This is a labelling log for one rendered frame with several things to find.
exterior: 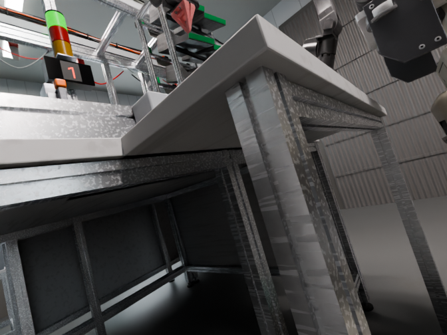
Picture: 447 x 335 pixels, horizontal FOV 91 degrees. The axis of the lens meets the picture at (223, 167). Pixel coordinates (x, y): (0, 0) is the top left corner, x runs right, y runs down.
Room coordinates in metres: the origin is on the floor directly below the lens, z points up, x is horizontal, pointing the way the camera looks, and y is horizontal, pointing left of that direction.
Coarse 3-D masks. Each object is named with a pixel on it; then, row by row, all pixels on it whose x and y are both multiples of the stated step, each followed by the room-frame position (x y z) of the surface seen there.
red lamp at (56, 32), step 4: (52, 28) 0.61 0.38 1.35; (56, 28) 0.61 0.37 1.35; (60, 28) 0.62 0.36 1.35; (64, 28) 0.63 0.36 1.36; (52, 32) 0.61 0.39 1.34; (56, 32) 0.61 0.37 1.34; (60, 32) 0.62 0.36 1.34; (64, 32) 0.63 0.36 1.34; (52, 36) 0.61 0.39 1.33; (56, 36) 0.61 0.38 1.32; (60, 36) 0.62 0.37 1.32; (64, 36) 0.62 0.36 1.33; (68, 36) 0.64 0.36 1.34; (52, 40) 0.61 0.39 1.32; (56, 40) 0.61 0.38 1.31; (64, 40) 0.62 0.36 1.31; (68, 40) 0.63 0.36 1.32
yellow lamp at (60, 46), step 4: (60, 40) 0.62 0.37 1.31; (52, 44) 0.62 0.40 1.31; (56, 44) 0.61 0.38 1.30; (60, 44) 0.61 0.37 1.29; (64, 44) 0.62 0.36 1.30; (68, 44) 0.63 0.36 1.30; (56, 48) 0.61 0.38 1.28; (60, 48) 0.61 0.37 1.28; (64, 48) 0.62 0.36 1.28; (68, 48) 0.63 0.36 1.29; (56, 52) 0.61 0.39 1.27; (60, 52) 0.61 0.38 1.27; (64, 52) 0.62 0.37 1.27; (68, 52) 0.62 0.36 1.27; (72, 52) 0.64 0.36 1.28
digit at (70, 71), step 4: (60, 60) 0.60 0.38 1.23; (64, 64) 0.61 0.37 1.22; (68, 64) 0.62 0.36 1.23; (72, 64) 0.63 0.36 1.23; (76, 64) 0.64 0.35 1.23; (64, 68) 0.61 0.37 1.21; (68, 68) 0.61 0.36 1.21; (72, 68) 0.62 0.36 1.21; (76, 68) 0.63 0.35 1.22; (64, 72) 0.60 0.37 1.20; (68, 72) 0.61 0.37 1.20; (72, 72) 0.62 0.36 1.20; (76, 72) 0.63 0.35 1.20; (64, 76) 0.60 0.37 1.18; (68, 76) 0.61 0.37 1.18; (72, 76) 0.62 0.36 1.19; (76, 76) 0.63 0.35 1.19; (80, 76) 0.64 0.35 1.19; (76, 80) 0.63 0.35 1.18; (80, 80) 0.64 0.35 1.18
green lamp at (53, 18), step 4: (48, 12) 0.61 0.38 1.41; (52, 12) 0.61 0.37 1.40; (56, 12) 0.62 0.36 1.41; (48, 16) 0.61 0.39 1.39; (52, 16) 0.61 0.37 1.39; (56, 16) 0.62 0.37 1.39; (60, 16) 0.63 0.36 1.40; (48, 20) 0.61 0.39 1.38; (52, 20) 0.61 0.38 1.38; (56, 20) 0.62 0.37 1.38; (60, 20) 0.62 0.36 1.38; (64, 20) 0.64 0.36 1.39; (48, 24) 0.62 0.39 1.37; (52, 24) 0.61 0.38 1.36; (56, 24) 0.61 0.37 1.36; (60, 24) 0.62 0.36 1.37; (64, 24) 0.63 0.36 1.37; (48, 28) 0.62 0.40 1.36
